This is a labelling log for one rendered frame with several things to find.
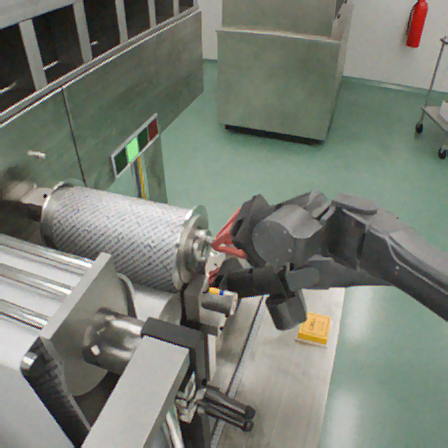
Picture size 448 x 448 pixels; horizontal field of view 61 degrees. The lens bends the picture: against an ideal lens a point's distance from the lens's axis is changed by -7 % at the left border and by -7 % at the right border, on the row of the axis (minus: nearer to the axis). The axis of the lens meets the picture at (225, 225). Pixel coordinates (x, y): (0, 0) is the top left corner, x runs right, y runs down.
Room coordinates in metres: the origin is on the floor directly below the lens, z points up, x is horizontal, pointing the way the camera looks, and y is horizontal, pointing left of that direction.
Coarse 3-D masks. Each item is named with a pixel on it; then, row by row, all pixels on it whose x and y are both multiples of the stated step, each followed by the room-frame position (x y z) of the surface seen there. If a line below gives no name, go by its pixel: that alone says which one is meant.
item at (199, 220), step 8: (64, 192) 0.57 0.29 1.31; (56, 200) 0.55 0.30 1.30; (200, 216) 0.52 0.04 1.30; (192, 224) 0.49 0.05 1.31; (200, 224) 0.52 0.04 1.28; (192, 232) 0.48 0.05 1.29; (184, 240) 0.46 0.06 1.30; (184, 248) 0.45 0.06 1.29; (184, 256) 0.45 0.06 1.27; (184, 264) 0.45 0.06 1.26; (184, 272) 0.44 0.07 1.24; (192, 272) 0.47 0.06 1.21; (184, 280) 0.44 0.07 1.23
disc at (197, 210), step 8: (192, 208) 0.51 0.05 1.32; (200, 208) 0.53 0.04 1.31; (192, 216) 0.50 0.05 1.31; (184, 224) 0.47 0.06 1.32; (208, 224) 0.56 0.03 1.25; (184, 232) 0.46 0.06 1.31; (176, 240) 0.45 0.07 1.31; (176, 248) 0.44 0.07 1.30; (176, 256) 0.43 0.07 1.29; (176, 264) 0.43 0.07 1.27; (176, 272) 0.43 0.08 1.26; (176, 280) 0.42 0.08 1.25; (176, 288) 0.42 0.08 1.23; (184, 288) 0.45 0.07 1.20
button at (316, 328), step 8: (312, 320) 0.58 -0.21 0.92; (320, 320) 0.58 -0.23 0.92; (328, 320) 0.58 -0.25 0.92; (304, 328) 0.56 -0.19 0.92; (312, 328) 0.56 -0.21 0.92; (320, 328) 0.56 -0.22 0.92; (328, 328) 0.56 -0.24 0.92; (304, 336) 0.54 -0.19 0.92; (312, 336) 0.54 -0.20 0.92; (320, 336) 0.53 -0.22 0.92
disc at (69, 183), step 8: (64, 184) 0.59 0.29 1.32; (72, 184) 0.61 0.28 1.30; (80, 184) 0.63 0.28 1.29; (56, 192) 0.56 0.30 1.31; (48, 200) 0.54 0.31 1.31; (48, 208) 0.54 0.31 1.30; (40, 216) 0.52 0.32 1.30; (48, 216) 0.53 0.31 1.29; (40, 224) 0.51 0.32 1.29; (48, 224) 0.52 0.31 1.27; (40, 232) 0.51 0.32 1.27; (48, 232) 0.52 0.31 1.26; (48, 240) 0.51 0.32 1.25; (56, 248) 0.52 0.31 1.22
